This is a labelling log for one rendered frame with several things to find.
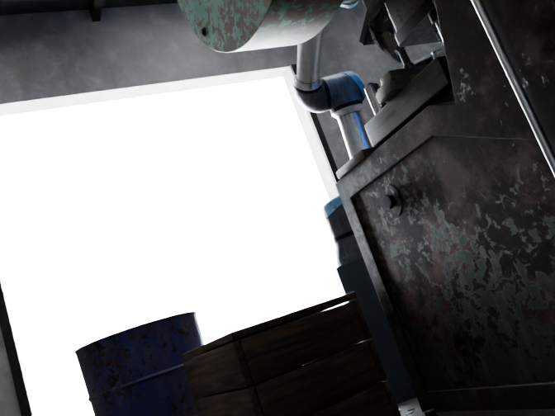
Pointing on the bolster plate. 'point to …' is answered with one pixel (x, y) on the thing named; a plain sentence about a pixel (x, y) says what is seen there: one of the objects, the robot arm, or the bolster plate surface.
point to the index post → (373, 96)
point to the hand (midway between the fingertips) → (396, 60)
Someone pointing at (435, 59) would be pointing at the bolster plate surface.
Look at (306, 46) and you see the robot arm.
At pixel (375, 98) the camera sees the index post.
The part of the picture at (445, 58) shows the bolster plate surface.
